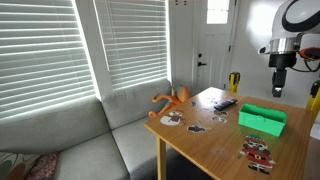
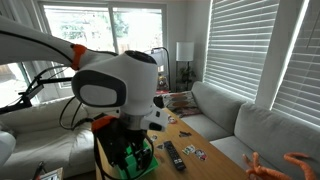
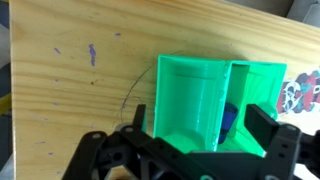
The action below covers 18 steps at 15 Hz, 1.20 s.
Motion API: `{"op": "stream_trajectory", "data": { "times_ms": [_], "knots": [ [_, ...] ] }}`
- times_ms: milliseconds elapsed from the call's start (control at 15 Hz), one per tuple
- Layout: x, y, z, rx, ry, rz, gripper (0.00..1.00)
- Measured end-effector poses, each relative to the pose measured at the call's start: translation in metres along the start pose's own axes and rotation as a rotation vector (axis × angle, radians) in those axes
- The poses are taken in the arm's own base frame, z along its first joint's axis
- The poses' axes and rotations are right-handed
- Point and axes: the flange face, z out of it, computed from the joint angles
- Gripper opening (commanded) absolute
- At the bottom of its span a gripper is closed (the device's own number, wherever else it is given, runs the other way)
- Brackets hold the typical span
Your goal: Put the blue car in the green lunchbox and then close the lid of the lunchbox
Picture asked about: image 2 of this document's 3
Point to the orange octopus plush toy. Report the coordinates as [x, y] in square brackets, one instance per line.
[263, 173]

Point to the floor lamp with cylinder shade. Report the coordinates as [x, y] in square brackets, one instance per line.
[185, 51]

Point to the potted green plant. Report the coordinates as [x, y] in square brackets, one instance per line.
[186, 75]

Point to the black remote control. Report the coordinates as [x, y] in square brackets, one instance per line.
[174, 155]

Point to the snowman sticker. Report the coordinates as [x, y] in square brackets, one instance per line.
[172, 120]

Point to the wrist camera with orange mount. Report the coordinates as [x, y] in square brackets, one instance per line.
[111, 143]

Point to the arc lamp with white shade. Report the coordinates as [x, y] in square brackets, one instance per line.
[161, 58]

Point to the white rounded housing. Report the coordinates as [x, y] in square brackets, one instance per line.
[6, 148]

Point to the small seated toy figure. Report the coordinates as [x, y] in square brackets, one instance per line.
[162, 83]

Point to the white sofa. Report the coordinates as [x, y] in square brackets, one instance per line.
[40, 146]

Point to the white window blind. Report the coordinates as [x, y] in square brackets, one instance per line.
[300, 76]
[240, 46]

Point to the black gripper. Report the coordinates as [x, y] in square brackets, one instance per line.
[138, 141]

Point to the oval patterned cushion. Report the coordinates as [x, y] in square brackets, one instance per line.
[180, 99]

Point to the black camera stand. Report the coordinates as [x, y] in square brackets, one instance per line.
[31, 90]

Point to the green plastic lunchbox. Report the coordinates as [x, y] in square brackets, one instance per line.
[152, 164]

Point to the sliding glass window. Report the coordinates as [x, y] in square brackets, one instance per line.
[93, 30]

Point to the grey sectional sofa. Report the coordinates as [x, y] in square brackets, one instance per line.
[266, 133]

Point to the red patterned cushion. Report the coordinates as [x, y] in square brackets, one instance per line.
[190, 112]

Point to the small dark sticker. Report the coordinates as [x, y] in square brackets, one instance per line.
[185, 134]

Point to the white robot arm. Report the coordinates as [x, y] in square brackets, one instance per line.
[133, 86]

